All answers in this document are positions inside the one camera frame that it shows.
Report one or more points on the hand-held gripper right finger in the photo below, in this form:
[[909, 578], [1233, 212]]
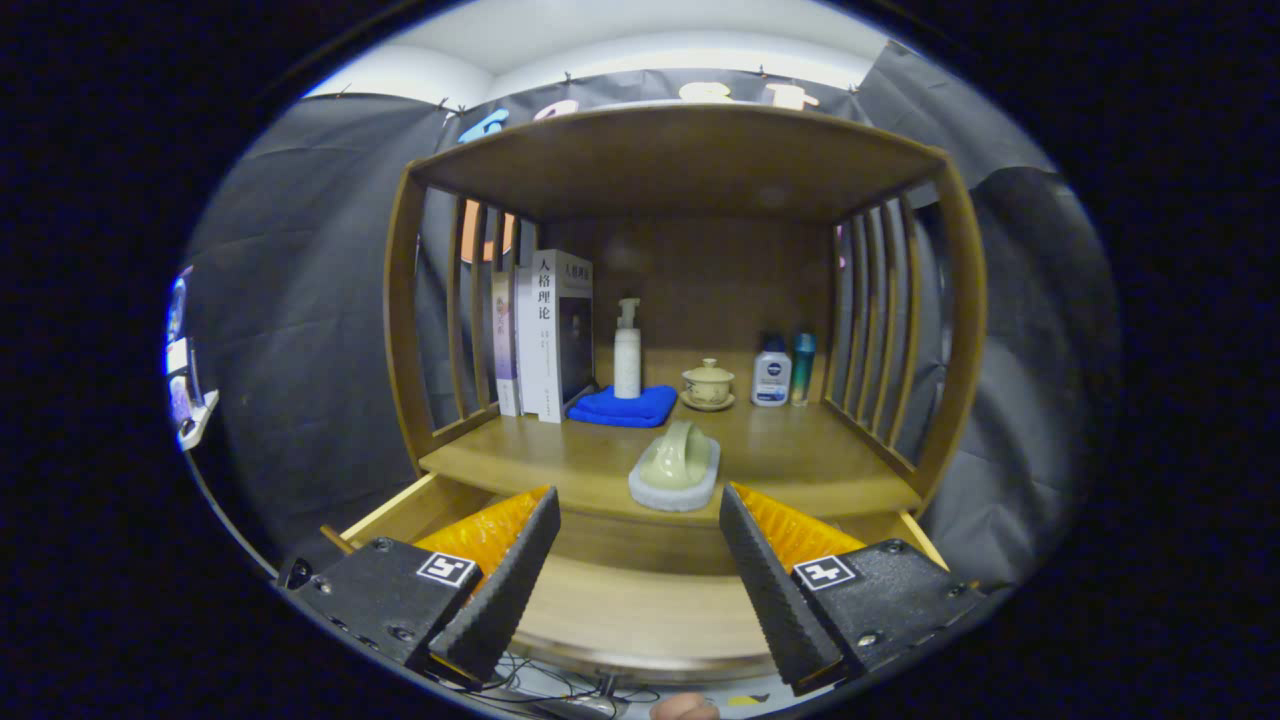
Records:
[[775, 590]]

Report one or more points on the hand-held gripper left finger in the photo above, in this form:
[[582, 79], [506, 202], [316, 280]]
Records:
[[505, 590]]

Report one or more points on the wooden drawer with black knob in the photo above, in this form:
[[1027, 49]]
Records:
[[640, 610]]

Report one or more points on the wooden cabinet countertop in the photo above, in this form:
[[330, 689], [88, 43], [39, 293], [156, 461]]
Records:
[[800, 450]]

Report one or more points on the wooden cabinet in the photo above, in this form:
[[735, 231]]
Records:
[[680, 160]]

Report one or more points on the yellow floor tape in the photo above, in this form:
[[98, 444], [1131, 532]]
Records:
[[748, 700]]

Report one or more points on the small black floor device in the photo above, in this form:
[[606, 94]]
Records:
[[297, 573]]

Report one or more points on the white lotion bottle blue cap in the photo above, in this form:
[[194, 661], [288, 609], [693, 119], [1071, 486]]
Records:
[[771, 375]]

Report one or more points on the lidded ceramic tea cup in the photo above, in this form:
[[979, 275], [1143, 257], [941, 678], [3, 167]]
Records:
[[707, 385]]

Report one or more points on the folded blue cloth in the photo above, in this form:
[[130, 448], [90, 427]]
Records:
[[620, 407]]

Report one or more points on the teal slim bottle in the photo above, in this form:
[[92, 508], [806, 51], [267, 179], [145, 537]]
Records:
[[803, 365]]

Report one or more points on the thin purple-spined book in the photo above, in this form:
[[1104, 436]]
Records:
[[504, 350]]

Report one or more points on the thick white book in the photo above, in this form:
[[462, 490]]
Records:
[[540, 350]]

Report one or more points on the white pump bottle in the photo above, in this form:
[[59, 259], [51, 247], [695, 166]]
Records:
[[627, 360]]

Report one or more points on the black backdrop cloth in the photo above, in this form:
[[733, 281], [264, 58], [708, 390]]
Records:
[[300, 330]]

